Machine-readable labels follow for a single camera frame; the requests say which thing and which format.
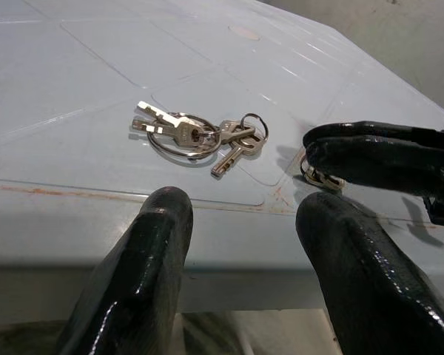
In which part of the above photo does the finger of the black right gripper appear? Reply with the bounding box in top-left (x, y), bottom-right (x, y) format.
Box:
top-left (302, 120), bottom-right (444, 149)
top-left (304, 134), bottom-right (444, 197)

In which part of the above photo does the large silver key ring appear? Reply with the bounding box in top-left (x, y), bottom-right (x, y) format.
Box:
top-left (147, 112), bottom-right (223, 160)

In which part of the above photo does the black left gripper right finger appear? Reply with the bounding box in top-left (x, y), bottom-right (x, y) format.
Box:
top-left (295, 191), bottom-right (444, 355)

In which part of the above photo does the silver key with square head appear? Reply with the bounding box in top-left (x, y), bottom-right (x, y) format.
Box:
top-left (130, 115), bottom-right (210, 148)

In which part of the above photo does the small silver key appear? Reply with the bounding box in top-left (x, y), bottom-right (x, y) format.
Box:
top-left (218, 119), bottom-right (255, 145)

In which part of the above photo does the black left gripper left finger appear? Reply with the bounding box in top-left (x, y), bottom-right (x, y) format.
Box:
top-left (55, 186), bottom-right (195, 355)

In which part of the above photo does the silver key with round head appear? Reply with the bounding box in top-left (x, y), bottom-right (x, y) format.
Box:
top-left (210, 135), bottom-right (264, 179)

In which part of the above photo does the long silver key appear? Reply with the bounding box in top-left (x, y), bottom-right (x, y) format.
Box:
top-left (135, 101), bottom-right (184, 130)

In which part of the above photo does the small key bunch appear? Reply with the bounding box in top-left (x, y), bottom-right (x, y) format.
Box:
top-left (298, 153), bottom-right (347, 194)

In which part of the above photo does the small silver key ring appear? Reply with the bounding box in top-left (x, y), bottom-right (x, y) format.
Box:
top-left (239, 112), bottom-right (270, 144)

